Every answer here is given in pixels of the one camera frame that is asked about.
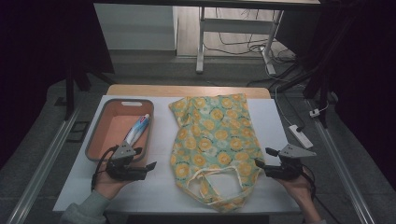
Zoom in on person's left hand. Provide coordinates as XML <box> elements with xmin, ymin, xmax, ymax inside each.
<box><xmin>92</xmin><ymin>169</ymin><xmax>133</xmax><ymax>201</ymax></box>

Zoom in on black floor cables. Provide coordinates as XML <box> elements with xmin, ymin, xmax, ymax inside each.
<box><xmin>203</xmin><ymin>7</ymin><xmax>297</xmax><ymax>63</ymax></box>

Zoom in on lemon print fabric bag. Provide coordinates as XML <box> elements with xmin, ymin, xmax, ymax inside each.
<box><xmin>168</xmin><ymin>92</ymin><xmax>265</xmax><ymax>214</ymax></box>

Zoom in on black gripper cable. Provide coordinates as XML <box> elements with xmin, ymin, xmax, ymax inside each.
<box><xmin>300</xmin><ymin>169</ymin><xmax>344</xmax><ymax>224</ymax></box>
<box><xmin>91</xmin><ymin>145</ymin><xmax>120</xmax><ymax>191</ymax></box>

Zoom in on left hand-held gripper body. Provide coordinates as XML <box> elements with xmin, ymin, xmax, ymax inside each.
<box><xmin>106</xmin><ymin>140</ymin><xmax>148</xmax><ymax>182</ymax></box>

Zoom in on white desk frame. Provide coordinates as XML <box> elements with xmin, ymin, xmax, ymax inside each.
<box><xmin>195</xmin><ymin>6</ymin><xmax>285</xmax><ymax>76</ymax></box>

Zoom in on metal floor rail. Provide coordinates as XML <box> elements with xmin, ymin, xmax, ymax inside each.
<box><xmin>306</xmin><ymin>99</ymin><xmax>378</xmax><ymax>224</ymax></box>
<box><xmin>6</xmin><ymin>105</ymin><xmax>82</xmax><ymax>224</ymax></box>

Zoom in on dark curtain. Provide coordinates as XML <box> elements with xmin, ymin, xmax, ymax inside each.
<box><xmin>275</xmin><ymin>0</ymin><xmax>396</xmax><ymax>185</ymax></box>
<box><xmin>0</xmin><ymin>0</ymin><xmax>115</xmax><ymax>171</ymax></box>

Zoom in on pale grey cabinet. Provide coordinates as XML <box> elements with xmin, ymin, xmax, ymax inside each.
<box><xmin>93</xmin><ymin>3</ymin><xmax>176</xmax><ymax>51</ymax></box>

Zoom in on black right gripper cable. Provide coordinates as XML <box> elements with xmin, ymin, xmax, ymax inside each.
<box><xmin>300</xmin><ymin>169</ymin><xmax>344</xmax><ymax>224</ymax></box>

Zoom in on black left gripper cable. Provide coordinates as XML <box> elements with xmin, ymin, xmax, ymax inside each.
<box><xmin>91</xmin><ymin>145</ymin><xmax>120</xmax><ymax>191</ymax></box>

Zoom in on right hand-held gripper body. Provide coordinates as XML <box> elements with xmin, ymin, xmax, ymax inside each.
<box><xmin>263</xmin><ymin>143</ymin><xmax>318</xmax><ymax>182</ymax></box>

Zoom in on orange basket with grey rim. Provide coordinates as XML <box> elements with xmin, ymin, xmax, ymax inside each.
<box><xmin>85</xmin><ymin>98</ymin><xmax>155</xmax><ymax>163</ymax></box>

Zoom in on white power cable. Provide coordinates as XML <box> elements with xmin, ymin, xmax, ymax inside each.
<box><xmin>264</xmin><ymin>63</ymin><xmax>294</xmax><ymax>127</ymax></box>

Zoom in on white and blue toothpaste tube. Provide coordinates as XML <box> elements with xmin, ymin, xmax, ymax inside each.
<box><xmin>125</xmin><ymin>113</ymin><xmax>151</xmax><ymax>147</ymax></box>

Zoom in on person's right hand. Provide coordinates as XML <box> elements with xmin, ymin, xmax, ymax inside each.
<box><xmin>275</xmin><ymin>167</ymin><xmax>316</xmax><ymax>211</ymax></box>

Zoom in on white power strip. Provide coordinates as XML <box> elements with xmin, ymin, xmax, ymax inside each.
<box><xmin>288</xmin><ymin>124</ymin><xmax>314</xmax><ymax>149</ymax></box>

